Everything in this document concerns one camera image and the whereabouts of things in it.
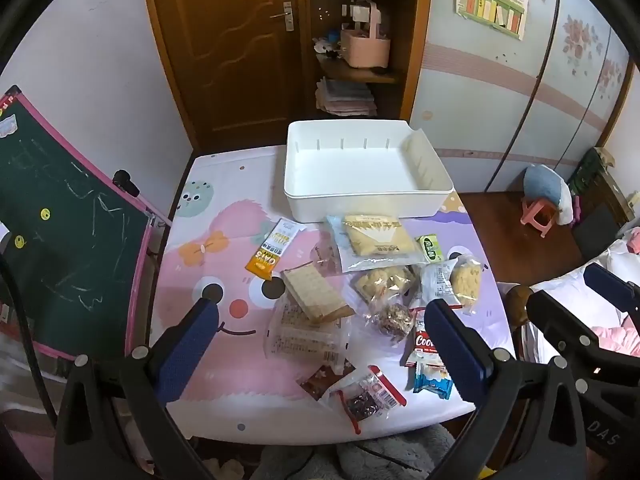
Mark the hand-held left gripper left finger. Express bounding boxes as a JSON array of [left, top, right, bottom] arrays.
[[54, 298, 221, 480]]

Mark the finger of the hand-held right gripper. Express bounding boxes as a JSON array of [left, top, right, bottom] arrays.
[[525, 290, 601, 361], [582, 262, 640, 313]]

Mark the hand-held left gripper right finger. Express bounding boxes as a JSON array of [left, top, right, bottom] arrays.
[[424, 298, 587, 480]]

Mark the red white cookie packet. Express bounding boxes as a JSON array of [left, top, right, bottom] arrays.
[[402, 310, 451, 368]]

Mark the clear bag with yellow cookie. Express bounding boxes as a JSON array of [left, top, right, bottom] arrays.
[[447, 254, 485, 316]]

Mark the small brown snack packet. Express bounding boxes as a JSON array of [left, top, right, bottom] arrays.
[[297, 362, 356, 401]]

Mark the white plastic bin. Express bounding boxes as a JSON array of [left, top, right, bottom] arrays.
[[283, 119, 455, 223]]

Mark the small blue snack packet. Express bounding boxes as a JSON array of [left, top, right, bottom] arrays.
[[412, 362, 453, 400]]

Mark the white pillow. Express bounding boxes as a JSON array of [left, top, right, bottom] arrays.
[[530, 240, 640, 331]]

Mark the wooden bedpost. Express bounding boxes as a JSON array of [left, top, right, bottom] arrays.
[[504, 284, 536, 341]]

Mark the pink blanket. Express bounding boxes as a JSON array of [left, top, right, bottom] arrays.
[[590, 325, 640, 356]]

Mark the black seat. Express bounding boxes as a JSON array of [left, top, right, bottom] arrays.
[[570, 195, 631, 261]]

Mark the white label clear packet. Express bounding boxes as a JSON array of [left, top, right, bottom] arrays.
[[419, 262, 463, 308]]

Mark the clear nut cluster packet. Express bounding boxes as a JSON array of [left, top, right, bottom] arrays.
[[367, 300, 418, 343]]

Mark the clear bag of pastry chunks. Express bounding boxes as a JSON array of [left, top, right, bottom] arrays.
[[352, 265, 421, 306]]

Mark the pink plastic stool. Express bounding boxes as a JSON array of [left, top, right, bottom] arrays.
[[520, 197, 560, 238]]

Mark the small green snack packet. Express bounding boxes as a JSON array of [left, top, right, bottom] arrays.
[[415, 233, 445, 264]]

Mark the red trimmed clear packet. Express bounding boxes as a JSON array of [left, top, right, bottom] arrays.
[[327, 365, 407, 435]]

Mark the flat clear cracker packet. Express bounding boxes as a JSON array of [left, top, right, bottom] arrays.
[[265, 300, 353, 361]]

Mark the dark green bag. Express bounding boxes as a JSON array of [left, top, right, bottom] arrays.
[[570, 147, 616, 196]]

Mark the cartoon printed tablecloth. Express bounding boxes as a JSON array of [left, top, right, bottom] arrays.
[[150, 145, 516, 441]]

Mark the blue cushion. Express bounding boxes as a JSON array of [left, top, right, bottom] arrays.
[[522, 164, 573, 226]]

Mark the grey fluffy cloth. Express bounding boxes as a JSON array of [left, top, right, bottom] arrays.
[[260, 425, 456, 480]]

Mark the large clear yellow cracker bag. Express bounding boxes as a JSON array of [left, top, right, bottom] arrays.
[[326, 212, 426, 275]]

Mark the orange white stick packet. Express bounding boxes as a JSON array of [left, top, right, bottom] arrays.
[[244, 217, 308, 281]]

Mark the tan wafer biscuit block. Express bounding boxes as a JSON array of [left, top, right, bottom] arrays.
[[280, 265, 356, 323]]

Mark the black clip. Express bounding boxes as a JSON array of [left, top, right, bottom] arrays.
[[112, 170, 141, 197]]

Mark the pink framed green chalkboard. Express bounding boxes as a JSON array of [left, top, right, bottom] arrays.
[[0, 85, 173, 361]]

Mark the flowered pale wardrobe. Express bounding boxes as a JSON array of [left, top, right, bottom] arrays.
[[407, 0, 631, 193]]

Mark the stack of papers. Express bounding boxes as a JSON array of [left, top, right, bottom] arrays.
[[315, 77, 377, 116]]

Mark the brown wooden door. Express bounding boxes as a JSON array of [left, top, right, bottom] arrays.
[[140, 0, 311, 153]]

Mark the pink plastic basket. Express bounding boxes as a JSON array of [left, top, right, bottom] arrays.
[[340, 0, 391, 68]]

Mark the wooden corner shelf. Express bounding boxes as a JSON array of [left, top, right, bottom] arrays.
[[300, 0, 435, 123]]

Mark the black cable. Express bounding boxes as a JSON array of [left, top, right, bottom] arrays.
[[0, 250, 61, 426]]

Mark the wall poster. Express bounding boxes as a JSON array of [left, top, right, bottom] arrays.
[[454, 0, 530, 41]]

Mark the metal door handle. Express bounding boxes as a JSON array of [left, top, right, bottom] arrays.
[[270, 2, 296, 33]]

